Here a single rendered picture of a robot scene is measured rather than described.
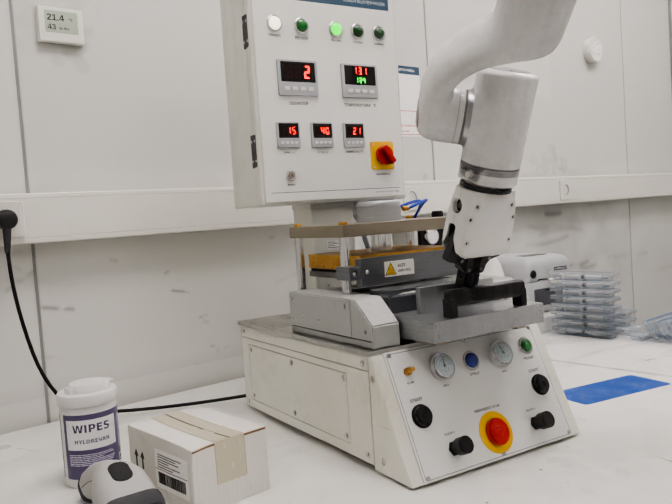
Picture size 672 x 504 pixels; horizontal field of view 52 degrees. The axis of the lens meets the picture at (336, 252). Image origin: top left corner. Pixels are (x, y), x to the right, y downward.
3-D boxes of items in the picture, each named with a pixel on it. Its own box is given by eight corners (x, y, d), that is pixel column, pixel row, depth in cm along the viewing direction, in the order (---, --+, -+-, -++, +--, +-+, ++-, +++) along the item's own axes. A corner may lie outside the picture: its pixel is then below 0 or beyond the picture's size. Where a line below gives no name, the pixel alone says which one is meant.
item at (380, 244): (309, 276, 125) (305, 224, 124) (406, 264, 136) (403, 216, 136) (362, 280, 110) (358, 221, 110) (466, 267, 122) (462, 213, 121)
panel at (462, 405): (424, 485, 93) (382, 353, 99) (572, 435, 109) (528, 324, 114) (432, 483, 91) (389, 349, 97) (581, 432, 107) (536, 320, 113)
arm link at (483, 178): (486, 172, 92) (482, 193, 93) (532, 170, 97) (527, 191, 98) (446, 157, 99) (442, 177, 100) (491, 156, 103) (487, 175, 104)
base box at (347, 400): (246, 409, 137) (240, 324, 137) (397, 376, 157) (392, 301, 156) (412, 492, 92) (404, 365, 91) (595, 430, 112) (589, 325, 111)
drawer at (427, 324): (325, 327, 120) (322, 283, 119) (423, 311, 131) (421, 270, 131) (434, 349, 95) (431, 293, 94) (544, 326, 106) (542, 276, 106)
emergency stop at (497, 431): (488, 449, 101) (478, 422, 102) (507, 443, 103) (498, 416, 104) (494, 447, 99) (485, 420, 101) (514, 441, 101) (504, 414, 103)
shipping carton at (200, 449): (130, 483, 102) (125, 423, 102) (207, 458, 110) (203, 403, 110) (189, 520, 88) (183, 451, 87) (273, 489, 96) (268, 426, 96)
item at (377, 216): (276, 276, 129) (271, 207, 128) (408, 261, 145) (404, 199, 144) (346, 282, 108) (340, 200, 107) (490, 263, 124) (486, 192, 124)
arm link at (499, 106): (456, 164, 94) (524, 174, 94) (474, 66, 90) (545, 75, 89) (452, 152, 102) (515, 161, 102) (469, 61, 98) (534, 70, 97)
